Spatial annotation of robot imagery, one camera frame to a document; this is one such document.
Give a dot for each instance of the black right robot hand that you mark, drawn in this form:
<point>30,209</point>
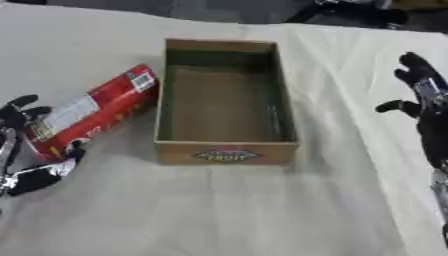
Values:
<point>433,110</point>

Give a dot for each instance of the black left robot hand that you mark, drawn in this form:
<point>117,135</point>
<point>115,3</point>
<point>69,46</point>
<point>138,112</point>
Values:
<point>17,116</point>

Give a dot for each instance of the red cylindrical bottle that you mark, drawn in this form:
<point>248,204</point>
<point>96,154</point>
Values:
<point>93,111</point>

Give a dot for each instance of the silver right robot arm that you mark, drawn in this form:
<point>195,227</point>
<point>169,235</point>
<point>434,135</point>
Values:
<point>442,200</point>

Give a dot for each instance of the tan cardboard box green inside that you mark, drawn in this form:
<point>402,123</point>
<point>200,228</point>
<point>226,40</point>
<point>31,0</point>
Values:
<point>224,103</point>

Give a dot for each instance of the black chair base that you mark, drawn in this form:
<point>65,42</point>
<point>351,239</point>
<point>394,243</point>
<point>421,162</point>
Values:
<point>356,11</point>

